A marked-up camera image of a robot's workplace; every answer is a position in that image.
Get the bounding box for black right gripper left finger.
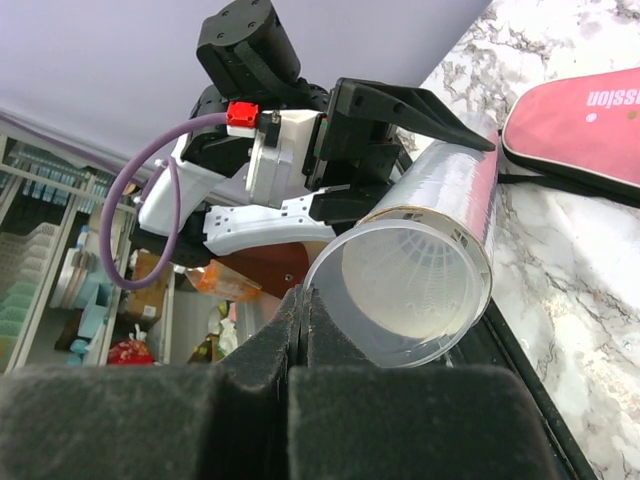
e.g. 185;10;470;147
1;288;301;479

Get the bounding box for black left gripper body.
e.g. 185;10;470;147
308;78;400;187

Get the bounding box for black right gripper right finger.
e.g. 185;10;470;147
287;289;562;479

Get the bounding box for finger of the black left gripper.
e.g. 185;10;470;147
309;182;393;230
344;79;495;150

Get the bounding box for clear plastic tube cap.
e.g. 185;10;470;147
304;219;487;368

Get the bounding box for white shuttlecock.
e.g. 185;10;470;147
342;229;467;338

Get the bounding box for pink racket bag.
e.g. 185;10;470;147
498;68;639;208

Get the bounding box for white shuttlecock tube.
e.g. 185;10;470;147
363;141;498;310

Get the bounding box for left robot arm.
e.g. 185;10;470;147
133;1;495;266

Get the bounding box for cluttered storage shelves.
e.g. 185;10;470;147
0;107;281;374

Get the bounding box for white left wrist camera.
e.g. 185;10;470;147
226;101;325;208

